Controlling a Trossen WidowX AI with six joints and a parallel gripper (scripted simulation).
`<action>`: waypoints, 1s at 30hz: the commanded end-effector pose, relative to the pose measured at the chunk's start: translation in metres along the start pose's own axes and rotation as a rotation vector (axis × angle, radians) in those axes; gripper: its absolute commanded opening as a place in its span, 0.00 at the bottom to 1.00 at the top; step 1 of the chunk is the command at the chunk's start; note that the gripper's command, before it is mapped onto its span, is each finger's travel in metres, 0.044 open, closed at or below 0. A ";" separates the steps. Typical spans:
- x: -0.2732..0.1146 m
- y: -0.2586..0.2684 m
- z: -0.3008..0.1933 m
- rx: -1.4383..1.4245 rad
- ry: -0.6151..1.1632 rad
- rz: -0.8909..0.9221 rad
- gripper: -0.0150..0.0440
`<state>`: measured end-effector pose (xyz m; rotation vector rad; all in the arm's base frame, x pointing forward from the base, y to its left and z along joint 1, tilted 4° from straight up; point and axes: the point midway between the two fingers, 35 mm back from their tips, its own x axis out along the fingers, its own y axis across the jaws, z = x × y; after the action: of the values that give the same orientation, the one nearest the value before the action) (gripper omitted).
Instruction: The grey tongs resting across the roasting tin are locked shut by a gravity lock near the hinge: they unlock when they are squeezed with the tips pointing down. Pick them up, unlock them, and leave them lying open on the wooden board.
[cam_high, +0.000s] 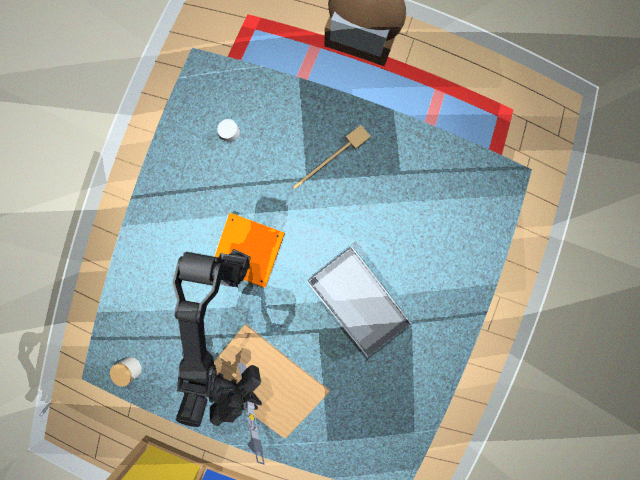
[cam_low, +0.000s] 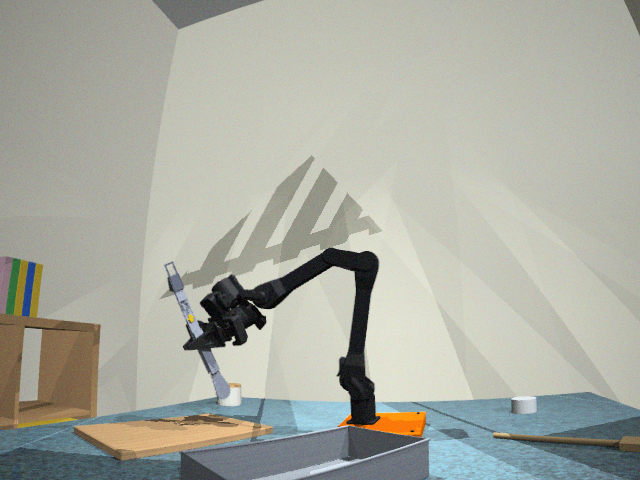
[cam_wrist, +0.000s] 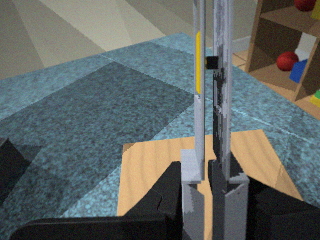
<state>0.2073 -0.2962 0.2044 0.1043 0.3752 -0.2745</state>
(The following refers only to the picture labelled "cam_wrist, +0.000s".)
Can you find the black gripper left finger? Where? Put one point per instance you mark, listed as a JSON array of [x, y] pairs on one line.
[[157, 216]]

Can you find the light wooden board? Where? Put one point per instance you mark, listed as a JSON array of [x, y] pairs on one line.
[[144, 162]]

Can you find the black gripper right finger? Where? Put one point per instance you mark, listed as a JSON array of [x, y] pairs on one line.
[[275, 215]]

